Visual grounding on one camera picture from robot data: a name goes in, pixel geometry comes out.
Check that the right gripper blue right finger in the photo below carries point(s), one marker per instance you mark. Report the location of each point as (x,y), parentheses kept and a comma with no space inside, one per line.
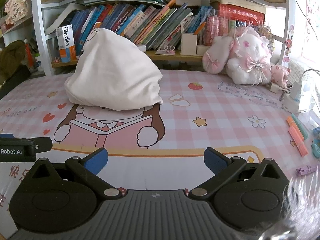
(224,167)

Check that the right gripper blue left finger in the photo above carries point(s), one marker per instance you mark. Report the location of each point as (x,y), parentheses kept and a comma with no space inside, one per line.
(90,165)

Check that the cream white t-shirt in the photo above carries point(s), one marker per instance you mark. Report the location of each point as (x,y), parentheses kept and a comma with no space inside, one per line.
(112,72)

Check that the pink checkered desk mat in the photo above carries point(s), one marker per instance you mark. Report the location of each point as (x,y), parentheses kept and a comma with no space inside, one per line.
(155,184)

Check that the purple pen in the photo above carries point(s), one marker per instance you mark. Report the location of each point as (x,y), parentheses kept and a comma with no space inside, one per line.
(305,170)

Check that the olive brown bag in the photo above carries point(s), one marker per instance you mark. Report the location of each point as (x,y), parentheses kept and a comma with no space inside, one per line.
(11,57)

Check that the small pink plush toy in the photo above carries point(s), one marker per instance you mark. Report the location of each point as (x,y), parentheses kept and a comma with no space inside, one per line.
(280,75)

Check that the white pink plush bunny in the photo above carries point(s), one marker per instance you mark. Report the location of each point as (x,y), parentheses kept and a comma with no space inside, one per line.
(243,54)

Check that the usmile white orange box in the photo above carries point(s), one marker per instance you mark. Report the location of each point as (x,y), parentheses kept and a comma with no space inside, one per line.
(66,43)

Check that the beige pen holder box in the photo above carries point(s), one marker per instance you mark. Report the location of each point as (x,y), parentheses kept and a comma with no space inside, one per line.
(188,44)

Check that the pink floral decoration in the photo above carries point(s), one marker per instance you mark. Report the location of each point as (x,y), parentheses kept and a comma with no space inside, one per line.
(16,10)

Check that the row of leaning books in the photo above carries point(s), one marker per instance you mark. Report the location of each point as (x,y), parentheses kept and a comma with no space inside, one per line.
(153,24)

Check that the white wooden bookshelf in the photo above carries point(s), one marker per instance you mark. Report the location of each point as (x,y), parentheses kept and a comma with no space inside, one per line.
(48,15)

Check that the red book stack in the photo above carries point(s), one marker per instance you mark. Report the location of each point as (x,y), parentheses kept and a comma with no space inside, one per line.
(242,10)

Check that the white charger with cable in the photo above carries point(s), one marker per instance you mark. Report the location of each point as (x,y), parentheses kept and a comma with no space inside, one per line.
(304,94)

